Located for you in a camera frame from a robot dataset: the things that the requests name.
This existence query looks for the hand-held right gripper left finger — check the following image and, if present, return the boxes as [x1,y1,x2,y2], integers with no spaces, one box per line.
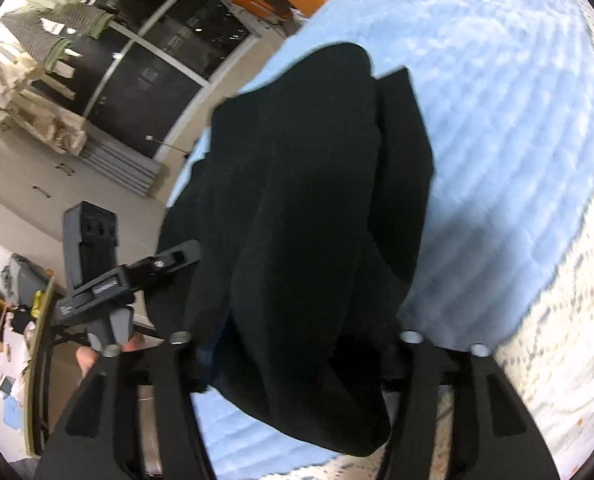
[36,330,238,480]

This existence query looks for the black garment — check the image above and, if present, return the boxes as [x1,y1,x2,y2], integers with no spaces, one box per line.
[144,40,435,458]

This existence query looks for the pile of cream clothes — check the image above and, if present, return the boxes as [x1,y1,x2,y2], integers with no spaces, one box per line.
[0,40,88,156]

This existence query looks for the white patterned quilt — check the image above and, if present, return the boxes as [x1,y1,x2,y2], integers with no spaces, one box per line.
[277,10,594,480]

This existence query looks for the grey bag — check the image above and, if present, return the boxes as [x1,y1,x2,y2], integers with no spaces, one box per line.
[8,254,54,307]

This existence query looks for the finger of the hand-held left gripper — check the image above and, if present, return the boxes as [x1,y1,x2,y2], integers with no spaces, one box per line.
[126,240,203,292]

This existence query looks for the orange white object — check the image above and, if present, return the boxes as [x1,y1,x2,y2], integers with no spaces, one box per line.
[231,0,279,23]

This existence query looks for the light blue bedsheet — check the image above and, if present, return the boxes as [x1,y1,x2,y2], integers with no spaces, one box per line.
[162,0,594,478]

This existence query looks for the person's left hand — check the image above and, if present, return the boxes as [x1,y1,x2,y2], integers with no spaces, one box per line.
[76,335,145,378]

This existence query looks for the grey folded mat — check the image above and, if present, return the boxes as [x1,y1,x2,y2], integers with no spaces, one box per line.
[80,125,168,196]

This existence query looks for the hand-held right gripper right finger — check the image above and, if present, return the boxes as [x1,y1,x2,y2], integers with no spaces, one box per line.
[377,330,560,480]

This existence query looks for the striped hanging garment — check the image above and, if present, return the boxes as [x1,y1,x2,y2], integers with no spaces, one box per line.
[42,2,115,38]
[0,10,73,68]

